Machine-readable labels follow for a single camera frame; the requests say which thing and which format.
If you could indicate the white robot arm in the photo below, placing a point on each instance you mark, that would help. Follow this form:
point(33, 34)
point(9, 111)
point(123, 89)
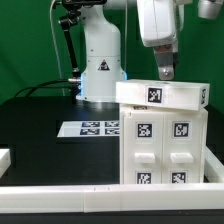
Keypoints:
point(103, 69)

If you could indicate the white cabinet door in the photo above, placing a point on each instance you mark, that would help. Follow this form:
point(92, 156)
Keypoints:
point(141, 147)
point(183, 147)

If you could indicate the white right fence rail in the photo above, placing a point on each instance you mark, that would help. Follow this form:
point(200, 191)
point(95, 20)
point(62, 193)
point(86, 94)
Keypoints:
point(214, 169)

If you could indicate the white front fence rail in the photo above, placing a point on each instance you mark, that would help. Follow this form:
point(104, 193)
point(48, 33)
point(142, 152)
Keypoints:
point(111, 198)

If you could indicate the white marker base plate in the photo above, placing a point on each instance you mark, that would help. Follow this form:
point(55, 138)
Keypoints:
point(89, 129)

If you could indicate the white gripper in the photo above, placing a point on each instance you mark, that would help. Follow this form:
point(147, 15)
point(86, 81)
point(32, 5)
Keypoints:
point(160, 22)

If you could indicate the white cabinet top block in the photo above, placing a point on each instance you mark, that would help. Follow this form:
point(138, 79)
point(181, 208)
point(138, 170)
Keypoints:
point(163, 94)

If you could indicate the white fence rail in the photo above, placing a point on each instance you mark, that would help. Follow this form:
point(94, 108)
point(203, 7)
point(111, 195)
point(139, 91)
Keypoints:
point(111, 198)
point(214, 169)

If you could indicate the white left fence piece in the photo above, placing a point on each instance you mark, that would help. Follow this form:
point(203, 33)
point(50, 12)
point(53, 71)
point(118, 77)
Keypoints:
point(5, 161)

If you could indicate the white cabinet body box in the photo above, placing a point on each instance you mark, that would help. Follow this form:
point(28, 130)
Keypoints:
point(161, 145)

